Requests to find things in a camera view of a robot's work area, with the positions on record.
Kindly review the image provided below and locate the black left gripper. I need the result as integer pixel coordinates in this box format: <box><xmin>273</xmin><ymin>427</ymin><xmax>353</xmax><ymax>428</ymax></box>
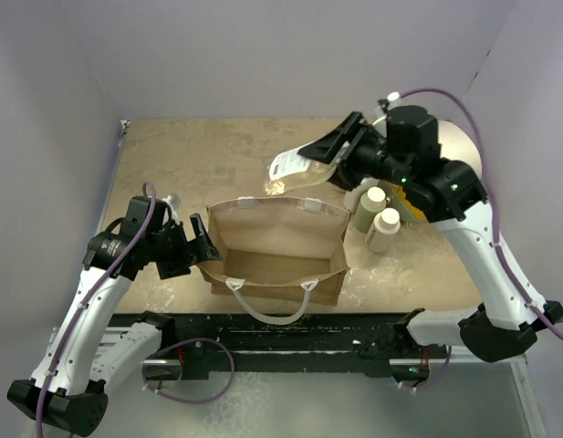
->
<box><xmin>146</xmin><ymin>214</ymin><xmax>221</xmax><ymax>278</ymax></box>

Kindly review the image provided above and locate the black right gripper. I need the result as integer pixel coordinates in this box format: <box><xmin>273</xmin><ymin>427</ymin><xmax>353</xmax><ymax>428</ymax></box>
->
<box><xmin>300</xmin><ymin>109</ymin><xmax>414</xmax><ymax>191</ymax></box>

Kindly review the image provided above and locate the white rectangular bottle grey cap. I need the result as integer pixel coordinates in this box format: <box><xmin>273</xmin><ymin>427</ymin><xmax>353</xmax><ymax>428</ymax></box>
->
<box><xmin>343</xmin><ymin>187</ymin><xmax>361</xmax><ymax>213</ymax></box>

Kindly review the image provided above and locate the small clear amber bottle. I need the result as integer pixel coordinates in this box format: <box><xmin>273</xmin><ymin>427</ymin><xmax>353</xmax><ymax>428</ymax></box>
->
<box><xmin>264</xmin><ymin>148</ymin><xmax>336</xmax><ymax>196</ymax></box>

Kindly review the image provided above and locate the pale green lotion bottle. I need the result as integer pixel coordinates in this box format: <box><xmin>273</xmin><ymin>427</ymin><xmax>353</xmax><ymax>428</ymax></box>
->
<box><xmin>352</xmin><ymin>187</ymin><xmax>387</xmax><ymax>233</ymax></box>

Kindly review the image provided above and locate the brown burlap canvas bag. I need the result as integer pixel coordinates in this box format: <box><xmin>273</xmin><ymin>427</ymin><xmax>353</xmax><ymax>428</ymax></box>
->
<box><xmin>199</xmin><ymin>197</ymin><xmax>350</xmax><ymax>325</ymax></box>

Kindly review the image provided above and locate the cream lidded jar bottle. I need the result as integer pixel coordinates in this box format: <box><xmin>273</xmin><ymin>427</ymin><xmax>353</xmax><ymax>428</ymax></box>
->
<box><xmin>365</xmin><ymin>207</ymin><xmax>401</xmax><ymax>253</ymax></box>

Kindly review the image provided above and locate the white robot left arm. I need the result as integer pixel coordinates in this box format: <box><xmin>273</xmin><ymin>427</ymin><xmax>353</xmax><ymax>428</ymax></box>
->
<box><xmin>7</xmin><ymin>203</ymin><xmax>222</xmax><ymax>437</ymax></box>

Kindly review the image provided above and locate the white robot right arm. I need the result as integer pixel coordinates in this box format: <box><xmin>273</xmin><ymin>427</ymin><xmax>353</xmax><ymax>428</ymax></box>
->
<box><xmin>298</xmin><ymin>105</ymin><xmax>563</xmax><ymax>362</ymax></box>

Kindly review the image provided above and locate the white cylinder orange yellow end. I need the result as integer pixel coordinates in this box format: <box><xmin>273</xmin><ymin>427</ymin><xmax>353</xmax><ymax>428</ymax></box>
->
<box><xmin>379</xmin><ymin>120</ymin><xmax>483</xmax><ymax>225</ymax></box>

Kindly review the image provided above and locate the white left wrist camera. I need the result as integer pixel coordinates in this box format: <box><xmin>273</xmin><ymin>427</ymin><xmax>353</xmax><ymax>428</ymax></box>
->
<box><xmin>162</xmin><ymin>193</ymin><xmax>182</xmax><ymax>223</ymax></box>

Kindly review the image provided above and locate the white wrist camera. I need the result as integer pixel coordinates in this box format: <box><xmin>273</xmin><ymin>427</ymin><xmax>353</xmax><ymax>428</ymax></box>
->
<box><xmin>162</xmin><ymin>193</ymin><xmax>182</xmax><ymax>223</ymax></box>
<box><xmin>372</xmin><ymin>91</ymin><xmax>401</xmax><ymax>127</ymax></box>

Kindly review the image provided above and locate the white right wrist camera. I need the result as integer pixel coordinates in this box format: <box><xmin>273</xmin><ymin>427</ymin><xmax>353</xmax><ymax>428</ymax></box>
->
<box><xmin>372</xmin><ymin>91</ymin><xmax>401</xmax><ymax>127</ymax></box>

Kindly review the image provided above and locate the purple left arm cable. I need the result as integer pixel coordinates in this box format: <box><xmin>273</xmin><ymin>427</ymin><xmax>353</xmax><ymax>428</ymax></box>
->
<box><xmin>34</xmin><ymin>181</ymin><xmax>157</xmax><ymax>438</ymax></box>

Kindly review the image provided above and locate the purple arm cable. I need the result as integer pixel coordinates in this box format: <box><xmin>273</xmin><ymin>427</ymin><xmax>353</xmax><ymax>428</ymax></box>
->
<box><xmin>399</xmin><ymin>88</ymin><xmax>563</xmax><ymax>346</ymax></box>
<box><xmin>34</xmin><ymin>181</ymin><xmax>157</xmax><ymax>438</ymax></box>

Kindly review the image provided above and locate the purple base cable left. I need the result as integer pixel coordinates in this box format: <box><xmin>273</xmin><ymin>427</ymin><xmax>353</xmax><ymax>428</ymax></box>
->
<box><xmin>141</xmin><ymin>337</ymin><xmax>236</xmax><ymax>405</ymax></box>

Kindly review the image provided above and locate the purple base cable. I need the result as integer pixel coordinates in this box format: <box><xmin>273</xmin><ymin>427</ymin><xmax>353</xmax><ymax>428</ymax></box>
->
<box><xmin>392</xmin><ymin>344</ymin><xmax>451</xmax><ymax>392</ymax></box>
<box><xmin>141</xmin><ymin>337</ymin><xmax>236</xmax><ymax>405</ymax></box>

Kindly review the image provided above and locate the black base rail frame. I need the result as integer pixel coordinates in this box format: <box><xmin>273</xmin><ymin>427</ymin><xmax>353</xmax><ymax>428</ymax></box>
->
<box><xmin>143</xmin><ymin>313</ymin><xmax>447</xmax><ymax>381</ymax></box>

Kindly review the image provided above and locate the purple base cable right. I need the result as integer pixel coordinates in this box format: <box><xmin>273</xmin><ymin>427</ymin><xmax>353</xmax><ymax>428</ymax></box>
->
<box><xmin>392</xmin><ymin>344</ymin><xmax>451</xmax><ymax>392</ymax></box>

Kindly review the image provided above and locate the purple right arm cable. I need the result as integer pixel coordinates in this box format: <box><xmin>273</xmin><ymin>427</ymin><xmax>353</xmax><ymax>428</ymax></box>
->
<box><xmin>399</xmin><ymin>88</ymin><xmax>563</xmax><ymax>346</ymax></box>

